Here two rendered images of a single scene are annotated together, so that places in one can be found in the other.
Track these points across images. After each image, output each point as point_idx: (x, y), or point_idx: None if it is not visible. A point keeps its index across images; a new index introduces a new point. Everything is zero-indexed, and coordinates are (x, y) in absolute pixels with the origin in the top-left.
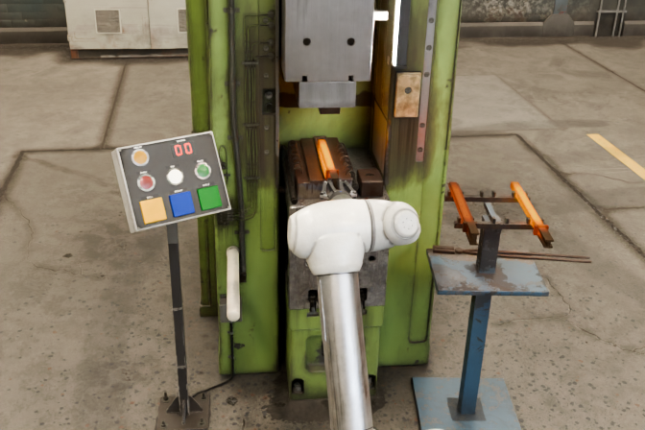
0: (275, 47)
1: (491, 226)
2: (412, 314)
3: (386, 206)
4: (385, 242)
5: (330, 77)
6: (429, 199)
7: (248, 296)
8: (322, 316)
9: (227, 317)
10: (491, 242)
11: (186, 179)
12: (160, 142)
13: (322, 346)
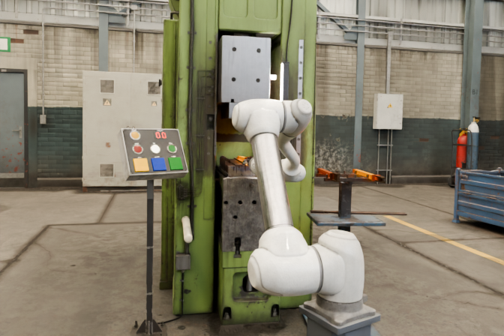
0: (215, 89)
1: (346, 179)
2: None
3: (291, 101)
4: (292, 119)
5: (247, 100)
6: (305, 187)
7: (194, 253)
8: (256, 159)
9: (184, 239)
10: (346, 196)
11: (162, 151)
12: (148, 129)
13: (242, 288)
